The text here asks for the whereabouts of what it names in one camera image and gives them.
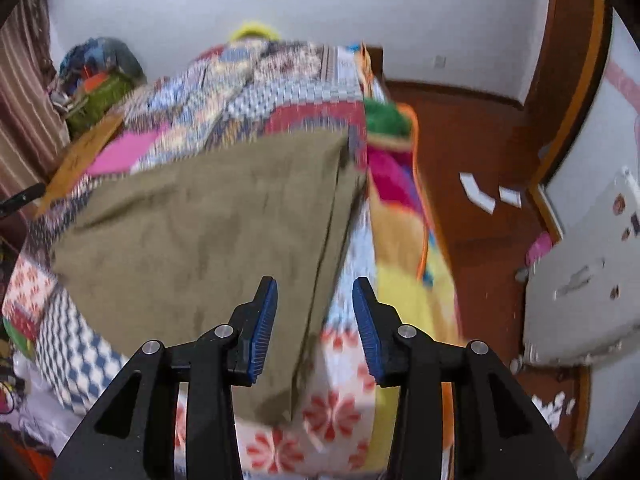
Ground patchwork quilt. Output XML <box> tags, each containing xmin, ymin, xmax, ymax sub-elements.
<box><xmin>2</xmin><ymin>40</ymin><xmax>396</xmax><ymax>478</ymax></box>

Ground striped curtain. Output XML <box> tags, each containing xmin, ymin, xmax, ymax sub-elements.
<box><xmin>0</xmin><ymin>0</ymin><xmax>71</xmax><ymax>211</ymax></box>

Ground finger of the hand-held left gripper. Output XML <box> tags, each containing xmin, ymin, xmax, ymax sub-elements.
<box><xmin>0</xmin><ymin>182</ymin><xmax>47</xmax><ymax>220</ymax></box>

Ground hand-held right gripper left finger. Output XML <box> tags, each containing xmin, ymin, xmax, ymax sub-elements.
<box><xmin>50</xmin><ymin>276</ymin><xmax>279</xmax><ymax>480</ymax></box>

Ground yellow round object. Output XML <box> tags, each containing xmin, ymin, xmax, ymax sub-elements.
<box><xmin>229</xmin><ymin>20</ymin><xmax>282</xmax><ymax>43</ymax></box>

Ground pile of colourful clothes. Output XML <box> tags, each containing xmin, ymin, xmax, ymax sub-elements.
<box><xmin>48</xmin><ymin>36</ymin><xmax>148</xmax><ymax>142</ymax></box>

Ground olive green pants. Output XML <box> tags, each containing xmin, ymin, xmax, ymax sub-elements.
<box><xmin>50</xmin><ymin>129</ymin><xmax>370</xmax><ymax>426</ymax></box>

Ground colourful fleece blanket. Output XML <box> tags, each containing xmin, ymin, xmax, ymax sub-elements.
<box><xmin>358</xmin><ymin>43</ymin><xmax>463</xmax><ymax>480</ymax></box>

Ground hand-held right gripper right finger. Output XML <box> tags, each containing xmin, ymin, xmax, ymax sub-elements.
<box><xmin>352</xmin><ymin>276</ymin><xmax>580</xmax><ymax>480</ymax></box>

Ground grey door with stickers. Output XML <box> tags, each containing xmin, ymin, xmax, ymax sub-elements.
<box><xmin>522</xmin><ymin>160</ymin><xmax>640</xmax><ymax>367</ymax></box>

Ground wooden door frame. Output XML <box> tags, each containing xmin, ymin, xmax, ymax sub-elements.
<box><xmin>520</xmin><ymin>0</ymin><xmax>616</xmax><ymax>246</ymax></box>

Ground pink plastic object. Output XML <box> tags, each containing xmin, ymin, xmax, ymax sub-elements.
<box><xmin>525</xmin><ymin>232</ymin><xmax>554</xmax><ymax>267</ymax></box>

